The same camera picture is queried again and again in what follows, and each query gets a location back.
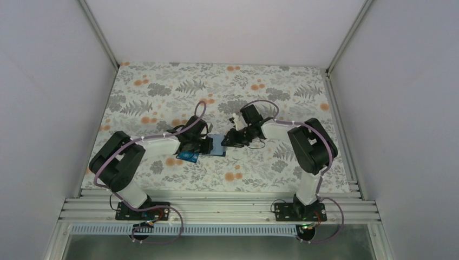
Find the perforated cable duct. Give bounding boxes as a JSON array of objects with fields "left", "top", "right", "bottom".
[{"left": 69, "top": 223, "right": 297, "bottom": 237}]

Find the blue credit card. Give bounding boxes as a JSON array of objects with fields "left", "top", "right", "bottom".
[{"left": 176, "top": 152, "right": 199, "bottom": 163}]

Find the aluminium rail frame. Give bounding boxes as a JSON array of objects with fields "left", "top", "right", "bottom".
[{"left": 45, "top": 185, "right": 392, "bottom": 259}]

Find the blue card holder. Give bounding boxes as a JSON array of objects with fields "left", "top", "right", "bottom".
[{"left": 199, "top": 134, "right": 226, "bottom": 157}]

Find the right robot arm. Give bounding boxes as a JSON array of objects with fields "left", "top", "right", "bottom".
[{"left": 221, "top": 105, "right": 338, "bottom": 220}]

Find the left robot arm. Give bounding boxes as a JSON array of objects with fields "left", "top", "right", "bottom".
[{"left": 89, "top": 116, "right": 213, "bottom": 219}]

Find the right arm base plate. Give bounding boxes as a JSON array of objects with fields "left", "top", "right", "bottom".
[{"left": 273, "top": 202, "right": 327, "bottom": 222}]

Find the floral table mat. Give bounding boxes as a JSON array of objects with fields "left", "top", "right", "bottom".
[{"left": 93, "top": 62, "right": 337, "bottom": 192}]

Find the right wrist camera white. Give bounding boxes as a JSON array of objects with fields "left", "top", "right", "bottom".
[{"left": 229, "top": 113, "right": 245, "bottom": 131}]

